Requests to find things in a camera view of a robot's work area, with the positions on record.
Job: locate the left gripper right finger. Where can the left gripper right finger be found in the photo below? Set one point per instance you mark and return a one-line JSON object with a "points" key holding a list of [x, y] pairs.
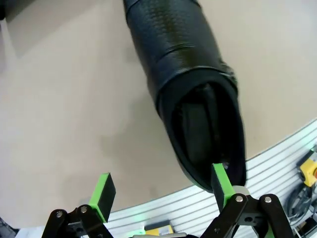
{"points": [[221, 186]]}

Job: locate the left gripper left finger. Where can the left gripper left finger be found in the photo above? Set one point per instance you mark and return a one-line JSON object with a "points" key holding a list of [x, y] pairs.
{"points": [[104, 196]]}

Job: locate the black leather loafer shoe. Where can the black leather loafer shoe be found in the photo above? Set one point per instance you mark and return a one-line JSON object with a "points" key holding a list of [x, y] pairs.
{"points": [[178, 49]]}

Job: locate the yellow labelled box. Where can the yellow labelled box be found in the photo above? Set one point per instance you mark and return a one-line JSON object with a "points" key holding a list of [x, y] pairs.
{"points": [[158, 229]]}

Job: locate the yellow emergency stop box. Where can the yellow emergency stop box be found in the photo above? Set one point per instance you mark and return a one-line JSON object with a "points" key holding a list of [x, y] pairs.
{"points": [[308, 171]]}

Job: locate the aluminium table edge rail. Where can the aluminium table edge rail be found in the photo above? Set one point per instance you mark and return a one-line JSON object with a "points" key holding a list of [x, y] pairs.
{"points": [[267, 173]]}

